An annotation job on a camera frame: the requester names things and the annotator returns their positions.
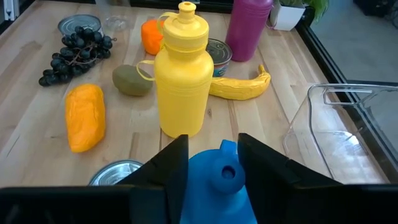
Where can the green plant in white pot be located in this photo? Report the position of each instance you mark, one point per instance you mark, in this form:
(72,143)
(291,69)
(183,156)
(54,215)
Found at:
(286,17)

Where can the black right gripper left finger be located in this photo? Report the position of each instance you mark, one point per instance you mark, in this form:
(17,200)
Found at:
(93,205)

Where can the blue plastic sports bottle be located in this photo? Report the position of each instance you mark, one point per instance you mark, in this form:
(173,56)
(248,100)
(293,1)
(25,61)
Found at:
(214,193)

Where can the yellow plastic sports bottle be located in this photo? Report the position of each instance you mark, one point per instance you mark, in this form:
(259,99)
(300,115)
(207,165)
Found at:
(183,87)

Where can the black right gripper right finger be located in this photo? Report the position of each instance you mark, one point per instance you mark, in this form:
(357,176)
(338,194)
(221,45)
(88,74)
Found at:
(311,205)

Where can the green-brown toy kiwi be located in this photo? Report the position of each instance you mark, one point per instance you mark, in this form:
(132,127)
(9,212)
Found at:
(130,81)

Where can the magenta plastic sports bottle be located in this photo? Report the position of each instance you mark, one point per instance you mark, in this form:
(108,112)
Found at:
(245,31)

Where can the silver tin can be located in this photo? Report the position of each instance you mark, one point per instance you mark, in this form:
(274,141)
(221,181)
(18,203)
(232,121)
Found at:
(79,22)

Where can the clear plastic bin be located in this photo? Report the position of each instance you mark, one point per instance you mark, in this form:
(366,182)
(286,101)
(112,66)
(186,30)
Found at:
(335,146)

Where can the blue label tuna can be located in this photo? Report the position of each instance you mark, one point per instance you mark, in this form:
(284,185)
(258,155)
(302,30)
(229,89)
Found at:
(220,59)
(115,172)

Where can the black toy grape bunch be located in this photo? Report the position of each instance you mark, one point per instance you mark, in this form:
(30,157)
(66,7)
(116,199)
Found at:
(74,56)

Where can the yellow toy banana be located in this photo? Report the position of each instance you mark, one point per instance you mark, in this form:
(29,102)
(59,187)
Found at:
(239,88)

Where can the orange toy mango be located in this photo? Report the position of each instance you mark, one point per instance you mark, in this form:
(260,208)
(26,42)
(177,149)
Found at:
(85,118)

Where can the orange toy fruit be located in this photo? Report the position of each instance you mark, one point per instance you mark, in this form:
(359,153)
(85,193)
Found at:
(151,37)

